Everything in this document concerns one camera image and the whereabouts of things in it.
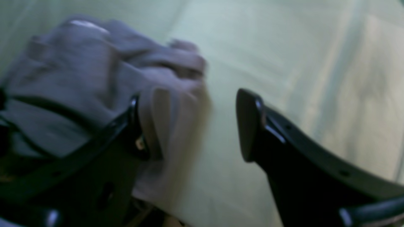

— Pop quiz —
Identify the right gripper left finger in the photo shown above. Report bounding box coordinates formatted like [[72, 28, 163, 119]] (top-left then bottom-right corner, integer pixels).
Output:
[[1, 95, 151, 227]]

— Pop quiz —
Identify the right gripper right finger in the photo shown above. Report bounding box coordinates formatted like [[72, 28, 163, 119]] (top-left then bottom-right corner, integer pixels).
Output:
[[236, 89, 404, 227]]

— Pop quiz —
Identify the grey t-shirt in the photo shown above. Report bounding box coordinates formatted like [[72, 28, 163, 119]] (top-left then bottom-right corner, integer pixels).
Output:
[[1, 16, 206, 206]]

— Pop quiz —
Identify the pale green table cloth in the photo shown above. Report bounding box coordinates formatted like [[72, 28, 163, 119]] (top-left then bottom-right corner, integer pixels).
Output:
[[1, 0, 403, 227]]

